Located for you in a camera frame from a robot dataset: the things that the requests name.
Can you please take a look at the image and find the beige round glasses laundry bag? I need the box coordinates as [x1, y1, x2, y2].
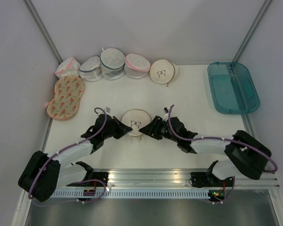
[121, 109, 152, 140]

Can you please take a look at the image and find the floral peanut-shaped laundry bag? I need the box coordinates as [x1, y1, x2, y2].
[46, 75, 85, 121]

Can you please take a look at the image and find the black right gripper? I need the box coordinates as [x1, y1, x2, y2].
[139, 115, 179, 143]

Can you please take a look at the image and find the aluminium corner post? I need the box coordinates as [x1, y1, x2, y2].
[23, 0, 63, 64]
[232, 0, 273, 62]

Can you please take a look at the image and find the beige round bag with glasses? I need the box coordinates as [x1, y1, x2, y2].
[149, 59, 179, 87]

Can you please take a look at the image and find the white pink-zip mesh bag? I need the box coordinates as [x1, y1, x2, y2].
[124, 53, 151, 79]

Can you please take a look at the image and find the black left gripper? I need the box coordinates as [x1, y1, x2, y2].
[102, 116, 132, 139]

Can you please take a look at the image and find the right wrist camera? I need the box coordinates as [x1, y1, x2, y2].
[163, 107, 169, 121]

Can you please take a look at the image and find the white pink-trim mesh bag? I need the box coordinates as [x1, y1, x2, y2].
[54, 57, 81, 79]

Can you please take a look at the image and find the white slotted cable duct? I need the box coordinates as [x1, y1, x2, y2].
[51, 188, 224, 199]

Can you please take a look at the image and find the right aluminium corner post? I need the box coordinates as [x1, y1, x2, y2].
[232, 0, 273, 62]

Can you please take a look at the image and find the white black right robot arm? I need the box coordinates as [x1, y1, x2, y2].
[139, 116, 271, 188]

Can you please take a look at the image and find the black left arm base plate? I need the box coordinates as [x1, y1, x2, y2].
[82, 172, 109, 187]

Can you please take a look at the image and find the left aluminium corner post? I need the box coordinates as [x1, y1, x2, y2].
[23, 0, 63, 64]

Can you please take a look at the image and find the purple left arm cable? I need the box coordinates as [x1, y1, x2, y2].
[28, 107, 108, 208]

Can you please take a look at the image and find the tall white blue-zip mesh bag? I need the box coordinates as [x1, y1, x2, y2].
[100, 48, 125, 80]

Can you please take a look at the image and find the white blue-trim mesh bag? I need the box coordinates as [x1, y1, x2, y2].
[79, 56, 103, 81]

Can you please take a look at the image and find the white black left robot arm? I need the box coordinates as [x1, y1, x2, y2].
[18, 114, 133, 202]

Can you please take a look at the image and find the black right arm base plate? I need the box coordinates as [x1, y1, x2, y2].
[190, 172, 234, 188]

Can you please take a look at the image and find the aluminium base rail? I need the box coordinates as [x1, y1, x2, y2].
[56, 165, 280, 189]

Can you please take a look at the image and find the teal transparent plastic bin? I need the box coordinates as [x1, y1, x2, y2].
[207, 62, 260, 115]

